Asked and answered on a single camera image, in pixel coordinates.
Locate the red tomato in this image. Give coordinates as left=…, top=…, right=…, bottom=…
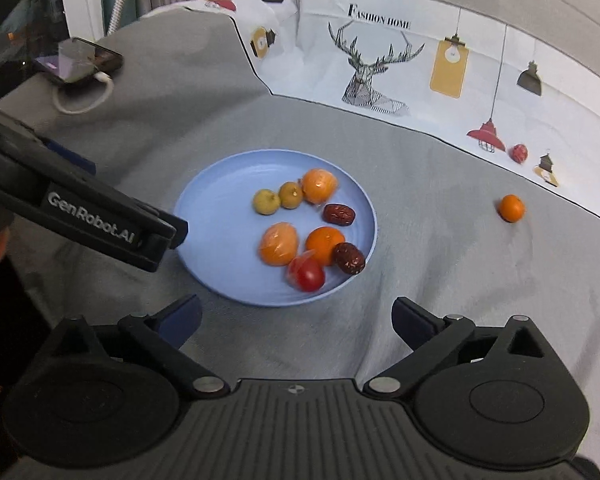
left=286, top=252, right=326, bottom=292

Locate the white charging cable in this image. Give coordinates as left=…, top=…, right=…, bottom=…
left=51, top=71, right=116, bottom=116

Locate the blue plastic plate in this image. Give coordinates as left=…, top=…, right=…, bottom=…
left=173, top=147, right=379, bottom=308

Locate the small orange back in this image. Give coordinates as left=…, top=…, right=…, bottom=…
left=498, top=194, right=526, bottom=223

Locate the green olive fruit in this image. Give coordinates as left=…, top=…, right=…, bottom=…
left=252, top=188, right=280, bottom=216
left=278, top=181, right=303, bottom=210

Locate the red date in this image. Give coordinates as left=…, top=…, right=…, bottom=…
left=332, top=242, right=366, bottom=275
left=322, top=204, right=356, bottom=226

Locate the black smartphone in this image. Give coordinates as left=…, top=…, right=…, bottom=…
left=33, top=38, right=123, bottom=86

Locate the orange unwrapped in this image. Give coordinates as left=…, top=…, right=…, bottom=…
left=258, top=222, right=299, bottom=266

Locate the red ball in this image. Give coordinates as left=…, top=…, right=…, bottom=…
left=508, top=143, right=528, bottom=165

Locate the grey printed bed sheet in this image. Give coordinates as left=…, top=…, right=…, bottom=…
left=0, top=8, right=600, bottom=465

